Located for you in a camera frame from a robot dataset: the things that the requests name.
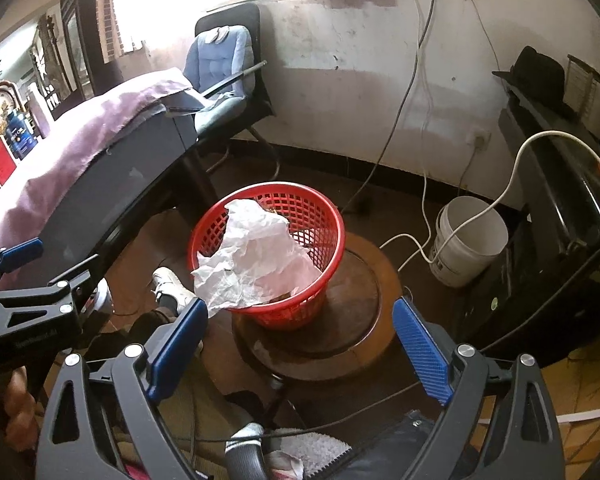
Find white plastic bag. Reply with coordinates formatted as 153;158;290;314
192;200;322;316

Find person's left hand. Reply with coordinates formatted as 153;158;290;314
4;367;38;452

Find round wooden stool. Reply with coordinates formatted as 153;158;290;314
233;233;401;384

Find white sneaker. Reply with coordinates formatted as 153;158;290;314
152;266;197;315

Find red flat box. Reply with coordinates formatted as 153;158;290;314
0;136;17;188

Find purple tablecloth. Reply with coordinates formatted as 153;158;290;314
0;68;192;285

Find blue fish oil bottle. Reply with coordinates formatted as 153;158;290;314
5;110;38;160

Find white plastic bucket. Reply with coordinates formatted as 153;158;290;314
429;196;508;288

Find silver metal bottle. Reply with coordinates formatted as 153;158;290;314
27;84;55;139

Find red plastic mesh basket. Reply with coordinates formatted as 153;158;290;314
187;181;346;330

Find blue cushioned office chair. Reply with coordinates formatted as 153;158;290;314
183;2;274;154

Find black hat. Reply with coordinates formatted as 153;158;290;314
492;46;572;117

